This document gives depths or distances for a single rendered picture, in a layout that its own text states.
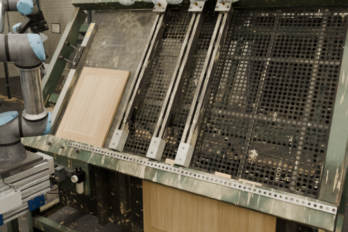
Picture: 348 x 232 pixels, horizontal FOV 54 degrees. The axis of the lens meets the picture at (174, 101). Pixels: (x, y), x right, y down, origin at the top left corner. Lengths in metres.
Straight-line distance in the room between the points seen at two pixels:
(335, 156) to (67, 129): 1.73
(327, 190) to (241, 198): 0.40
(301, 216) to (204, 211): 0.70
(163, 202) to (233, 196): 0.69
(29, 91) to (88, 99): 0.92
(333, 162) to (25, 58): 1.45
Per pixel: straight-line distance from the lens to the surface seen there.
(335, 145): 1.80
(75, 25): 3.07
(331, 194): 1.75
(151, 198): 2.41
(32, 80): 1.65
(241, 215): 2.13
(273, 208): 1.76
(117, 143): 2.18
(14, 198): 1.76
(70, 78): 2.73
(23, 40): 1.57
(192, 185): 1.89
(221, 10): 2.25
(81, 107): 2.55
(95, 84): 2.56
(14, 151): 1.83
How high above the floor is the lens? 1.71
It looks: 14 degrees down
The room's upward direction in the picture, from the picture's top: straight up
